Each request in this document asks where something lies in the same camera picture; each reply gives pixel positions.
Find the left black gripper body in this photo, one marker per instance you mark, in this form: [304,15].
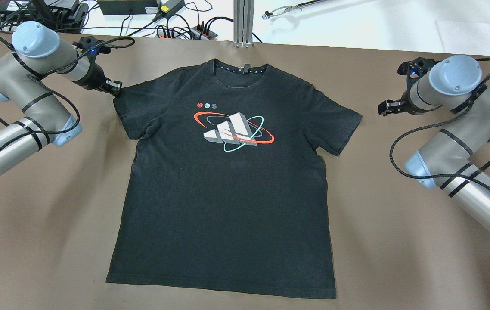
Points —
[95,77]

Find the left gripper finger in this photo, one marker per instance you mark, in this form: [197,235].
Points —
[113,85]
[114,91]

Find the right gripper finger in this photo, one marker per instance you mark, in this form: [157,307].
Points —
[388,110]
[391,105]

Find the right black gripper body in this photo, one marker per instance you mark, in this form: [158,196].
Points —
[409,104]

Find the black graphic t-shirt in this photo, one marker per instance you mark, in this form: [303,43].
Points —
[226,190]

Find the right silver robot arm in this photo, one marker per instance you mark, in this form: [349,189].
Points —
[458,84]

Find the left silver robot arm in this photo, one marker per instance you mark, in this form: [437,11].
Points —
[35,53]

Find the black power adapter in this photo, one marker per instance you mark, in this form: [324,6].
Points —
[169,9]

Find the orange black usb hub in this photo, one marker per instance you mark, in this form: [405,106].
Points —
[184,33]

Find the reacher grabber tool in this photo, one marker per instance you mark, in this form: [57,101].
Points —
[317,9]

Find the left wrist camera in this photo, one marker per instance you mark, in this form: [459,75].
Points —
[92,46]

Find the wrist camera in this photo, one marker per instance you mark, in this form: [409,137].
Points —
[415,69]
[92,46]

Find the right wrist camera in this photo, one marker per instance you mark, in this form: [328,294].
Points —
[415,69]

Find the aluminium frame post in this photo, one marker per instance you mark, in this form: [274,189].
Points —
[243,17]

